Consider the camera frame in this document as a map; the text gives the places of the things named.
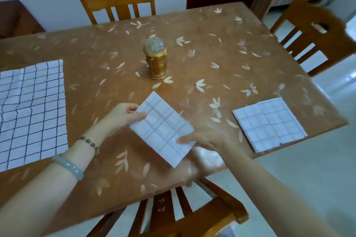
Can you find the person's left forearm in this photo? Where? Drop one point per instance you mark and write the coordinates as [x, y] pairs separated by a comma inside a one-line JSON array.
[[33, 198]]

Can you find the person's right hand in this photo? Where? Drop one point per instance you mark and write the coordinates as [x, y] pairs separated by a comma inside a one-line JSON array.
[[207, 138]]

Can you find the large grid cloth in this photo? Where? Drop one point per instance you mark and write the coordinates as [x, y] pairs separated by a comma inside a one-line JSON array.
[[33, 120]]

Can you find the person's right forearm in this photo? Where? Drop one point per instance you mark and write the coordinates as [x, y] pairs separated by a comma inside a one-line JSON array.
[[272, 195]]

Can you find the checked placemat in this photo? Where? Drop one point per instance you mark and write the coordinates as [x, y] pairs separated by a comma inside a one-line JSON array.
[[247, 125]]

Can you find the wooden dining table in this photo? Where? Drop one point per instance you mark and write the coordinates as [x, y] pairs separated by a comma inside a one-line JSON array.
[[83, 220]]

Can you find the floral brown table cover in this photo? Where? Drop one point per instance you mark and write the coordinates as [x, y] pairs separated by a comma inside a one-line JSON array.
[[222, 50]]

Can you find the person's left hand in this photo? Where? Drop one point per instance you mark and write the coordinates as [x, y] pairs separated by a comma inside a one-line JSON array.
[[119, 117]]

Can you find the pale green jade bangle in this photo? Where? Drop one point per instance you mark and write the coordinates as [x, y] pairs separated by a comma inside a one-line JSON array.
[[69, 166]]

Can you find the gold lantern lamp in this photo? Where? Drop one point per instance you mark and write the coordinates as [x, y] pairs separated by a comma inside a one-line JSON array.
[[155, 67]]

